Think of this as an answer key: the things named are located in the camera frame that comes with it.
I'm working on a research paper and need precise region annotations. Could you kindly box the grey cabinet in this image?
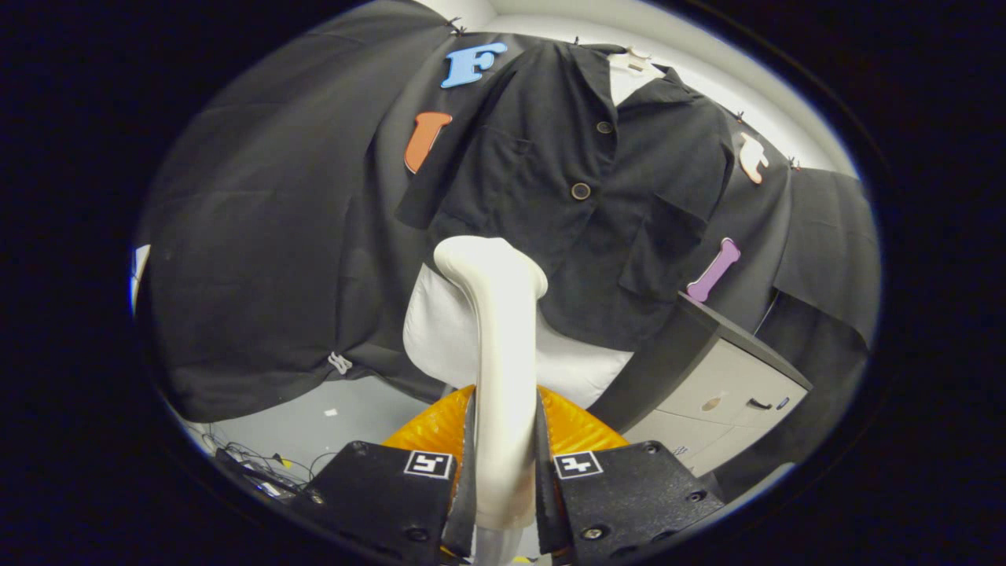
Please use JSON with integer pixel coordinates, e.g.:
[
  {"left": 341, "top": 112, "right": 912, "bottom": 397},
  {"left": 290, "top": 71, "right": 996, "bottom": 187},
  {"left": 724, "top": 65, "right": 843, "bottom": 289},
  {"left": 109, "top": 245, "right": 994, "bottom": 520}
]
[{"left": 587, "top": 292, "right": 814, "bottom": 478}]

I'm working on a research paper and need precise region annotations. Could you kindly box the white garment steamer with hose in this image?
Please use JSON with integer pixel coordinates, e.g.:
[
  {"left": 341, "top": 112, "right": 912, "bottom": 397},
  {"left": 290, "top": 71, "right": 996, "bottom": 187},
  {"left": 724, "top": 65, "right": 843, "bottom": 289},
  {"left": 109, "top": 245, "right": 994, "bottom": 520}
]
[{"left": 433, "top": 236, "right": 549, "bottom": 566}]

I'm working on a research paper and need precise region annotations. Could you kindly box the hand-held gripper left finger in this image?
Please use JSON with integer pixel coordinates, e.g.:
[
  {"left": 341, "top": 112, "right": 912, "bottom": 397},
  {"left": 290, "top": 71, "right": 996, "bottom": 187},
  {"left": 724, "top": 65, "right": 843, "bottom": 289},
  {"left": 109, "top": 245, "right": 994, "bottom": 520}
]
[{"left": 287, "top": 385, "right": 478, "bottom": 564}]

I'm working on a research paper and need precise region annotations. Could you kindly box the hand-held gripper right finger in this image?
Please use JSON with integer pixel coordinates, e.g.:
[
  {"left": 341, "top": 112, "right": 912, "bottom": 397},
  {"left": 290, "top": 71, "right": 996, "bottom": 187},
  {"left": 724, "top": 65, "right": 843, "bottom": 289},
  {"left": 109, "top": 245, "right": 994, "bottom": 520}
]
[{"left": 537, "top": 385, "right": 725, "bottom": 564}]

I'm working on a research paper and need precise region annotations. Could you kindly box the white shirt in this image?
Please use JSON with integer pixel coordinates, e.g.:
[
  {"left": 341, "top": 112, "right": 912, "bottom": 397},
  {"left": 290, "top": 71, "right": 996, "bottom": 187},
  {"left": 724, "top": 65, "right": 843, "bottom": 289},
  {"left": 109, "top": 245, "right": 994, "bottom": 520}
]
[{"left": 402, "top": 53, "right": 655, "bottom": 410}]

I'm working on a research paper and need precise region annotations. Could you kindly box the tangle of black cables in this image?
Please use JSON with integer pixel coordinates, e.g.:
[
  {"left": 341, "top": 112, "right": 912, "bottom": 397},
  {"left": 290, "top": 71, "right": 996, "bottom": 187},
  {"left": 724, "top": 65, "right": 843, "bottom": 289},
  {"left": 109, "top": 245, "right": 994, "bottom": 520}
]
[{"left": 200, "top": 436, "right": 339, "bottom": 496}]

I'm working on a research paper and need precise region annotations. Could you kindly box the black backdrop cloth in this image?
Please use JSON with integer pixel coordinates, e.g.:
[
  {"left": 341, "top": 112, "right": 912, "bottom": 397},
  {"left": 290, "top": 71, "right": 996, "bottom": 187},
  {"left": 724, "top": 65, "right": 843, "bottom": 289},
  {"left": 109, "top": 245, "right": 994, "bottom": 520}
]
[{"left": 135, "top": 0, "right": 881, "bottom": 504}]

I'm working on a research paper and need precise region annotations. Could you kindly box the black suit jacket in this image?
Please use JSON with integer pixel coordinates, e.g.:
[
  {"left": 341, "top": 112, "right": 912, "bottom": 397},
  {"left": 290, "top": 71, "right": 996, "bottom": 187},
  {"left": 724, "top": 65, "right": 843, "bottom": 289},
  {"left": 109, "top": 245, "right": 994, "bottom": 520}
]
[{"left": 395, "top": 41, "right": 736, "bottom": 352}]

